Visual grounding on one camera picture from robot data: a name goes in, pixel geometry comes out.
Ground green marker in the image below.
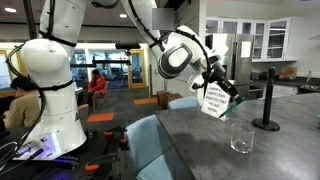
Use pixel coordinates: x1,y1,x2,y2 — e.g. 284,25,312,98
218,96,248,119

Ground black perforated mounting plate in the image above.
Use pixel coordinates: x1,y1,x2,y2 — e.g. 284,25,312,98
0,125,128,180

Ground person in tan shirt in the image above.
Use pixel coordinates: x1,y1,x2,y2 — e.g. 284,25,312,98
2,76,42,130

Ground orange chair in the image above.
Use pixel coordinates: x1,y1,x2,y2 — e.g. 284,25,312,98
94,80,111,108

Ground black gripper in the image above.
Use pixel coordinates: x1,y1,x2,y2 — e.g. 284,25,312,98
206,61,245,105

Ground black clamp orange handle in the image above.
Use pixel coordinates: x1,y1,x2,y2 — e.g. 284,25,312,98
84,151,122,173
103,125,130,151

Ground yellow framed door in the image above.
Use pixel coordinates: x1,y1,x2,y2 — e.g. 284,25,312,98
127,49,148,91

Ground metal faucet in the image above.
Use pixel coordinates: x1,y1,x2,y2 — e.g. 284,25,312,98
305,70,313,85

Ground brown basket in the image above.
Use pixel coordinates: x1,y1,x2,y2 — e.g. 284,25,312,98
278,65,298,81

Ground white printed paper sign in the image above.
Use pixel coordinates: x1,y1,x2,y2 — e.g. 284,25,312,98
200,82,231,122

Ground dark kitchen counter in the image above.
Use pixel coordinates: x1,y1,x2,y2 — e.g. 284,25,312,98
249,76,320,100

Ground white glass door cabinets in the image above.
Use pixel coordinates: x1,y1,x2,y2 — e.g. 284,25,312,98
205,16,298,63

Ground black vertical pole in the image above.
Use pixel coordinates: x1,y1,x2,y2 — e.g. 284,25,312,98
22,0,38,40

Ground light blue chair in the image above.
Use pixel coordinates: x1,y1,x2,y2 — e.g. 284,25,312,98
125,113,188,180
167,96,201,111

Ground clear glass cup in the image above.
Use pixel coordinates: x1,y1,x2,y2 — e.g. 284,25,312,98
230,122,256,155

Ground person in red jacket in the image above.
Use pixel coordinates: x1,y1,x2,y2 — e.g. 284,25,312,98
82,68,108,111

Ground black post stand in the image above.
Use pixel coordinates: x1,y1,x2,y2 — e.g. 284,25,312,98
251,66,281,132

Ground white paper note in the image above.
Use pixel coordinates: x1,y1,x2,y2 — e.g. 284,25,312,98
240,41,252,59

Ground black hanging light bar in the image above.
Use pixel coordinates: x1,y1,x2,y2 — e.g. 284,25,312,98
114,42,142,51

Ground stainless steel refrigerator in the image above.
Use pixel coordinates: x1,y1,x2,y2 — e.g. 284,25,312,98
205,32,255,98

